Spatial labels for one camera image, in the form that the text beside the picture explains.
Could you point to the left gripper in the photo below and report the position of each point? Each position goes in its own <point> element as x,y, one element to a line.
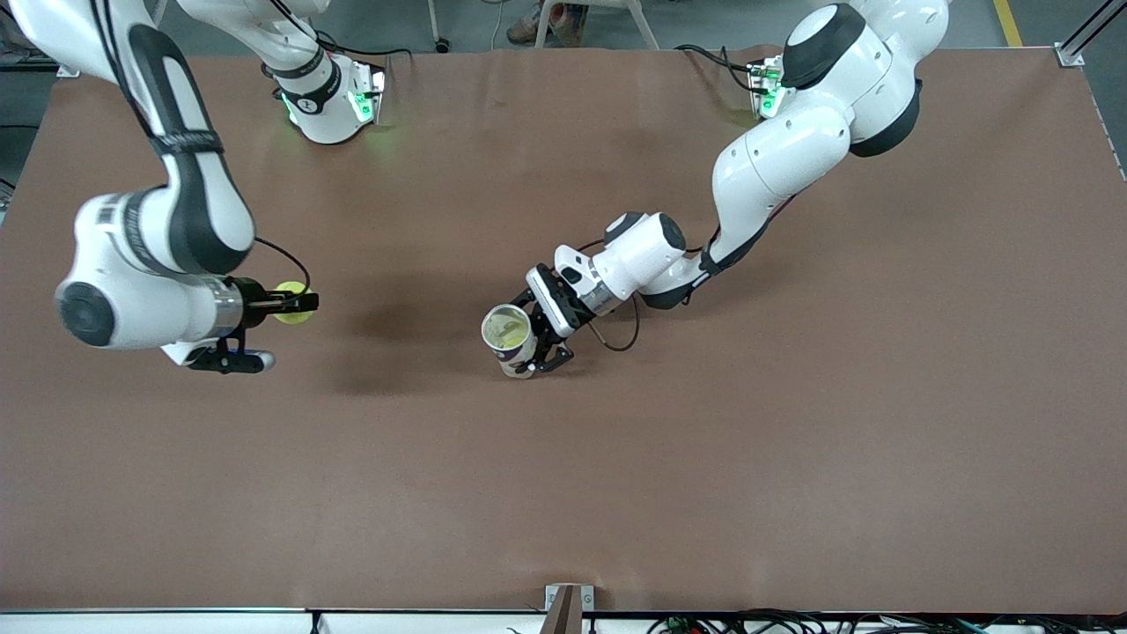
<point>552,329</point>

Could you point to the person's brown shoe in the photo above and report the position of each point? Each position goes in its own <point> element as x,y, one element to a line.
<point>546,22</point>

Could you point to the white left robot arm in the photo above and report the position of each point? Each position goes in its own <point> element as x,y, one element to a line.
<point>784,150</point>

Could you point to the brown paper table cover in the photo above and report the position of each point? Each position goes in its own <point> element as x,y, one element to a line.
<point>563,484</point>

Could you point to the yellow-green tennis ball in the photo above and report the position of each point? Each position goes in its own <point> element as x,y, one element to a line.
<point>290,318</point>
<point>509,330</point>

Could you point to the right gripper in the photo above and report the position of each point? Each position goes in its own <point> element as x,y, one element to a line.
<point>252,296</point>

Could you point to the clear tennis ball can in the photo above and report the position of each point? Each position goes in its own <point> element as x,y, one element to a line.
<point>519,361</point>

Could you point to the white stool frame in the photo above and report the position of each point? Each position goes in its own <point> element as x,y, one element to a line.
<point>647,31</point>

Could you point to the thin pole with caster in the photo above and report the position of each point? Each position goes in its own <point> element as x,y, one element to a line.
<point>438,35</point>

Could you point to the aluminium frame profile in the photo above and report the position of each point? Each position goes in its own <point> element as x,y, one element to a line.
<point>69,70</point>
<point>1070,55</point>

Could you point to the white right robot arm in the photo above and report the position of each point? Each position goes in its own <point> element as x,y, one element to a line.
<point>141,308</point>

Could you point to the metal bracket with wooden post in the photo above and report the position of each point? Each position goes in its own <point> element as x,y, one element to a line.
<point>563,608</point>

